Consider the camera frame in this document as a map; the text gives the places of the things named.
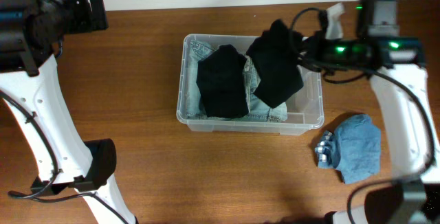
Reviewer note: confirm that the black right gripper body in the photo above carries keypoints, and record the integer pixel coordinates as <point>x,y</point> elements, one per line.
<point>334,52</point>

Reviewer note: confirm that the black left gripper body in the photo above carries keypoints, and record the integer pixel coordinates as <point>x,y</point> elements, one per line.
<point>76,16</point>

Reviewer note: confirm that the black garment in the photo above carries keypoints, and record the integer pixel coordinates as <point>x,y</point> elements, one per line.
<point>221,83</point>
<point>276,64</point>

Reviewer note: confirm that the blue cloth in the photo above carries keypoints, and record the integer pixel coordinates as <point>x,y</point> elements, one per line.
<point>353,149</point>

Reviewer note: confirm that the light blue jeans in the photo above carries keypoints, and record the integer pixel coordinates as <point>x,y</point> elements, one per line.
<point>258,110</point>

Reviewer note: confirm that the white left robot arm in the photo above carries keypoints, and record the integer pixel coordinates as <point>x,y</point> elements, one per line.
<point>32,38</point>

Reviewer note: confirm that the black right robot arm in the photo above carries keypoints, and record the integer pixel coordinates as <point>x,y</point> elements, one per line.
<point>396,68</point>

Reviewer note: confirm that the clear plastic storage bin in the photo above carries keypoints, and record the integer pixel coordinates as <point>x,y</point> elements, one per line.
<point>304,109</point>

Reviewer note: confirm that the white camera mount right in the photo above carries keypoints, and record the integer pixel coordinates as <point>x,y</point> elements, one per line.
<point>334,29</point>

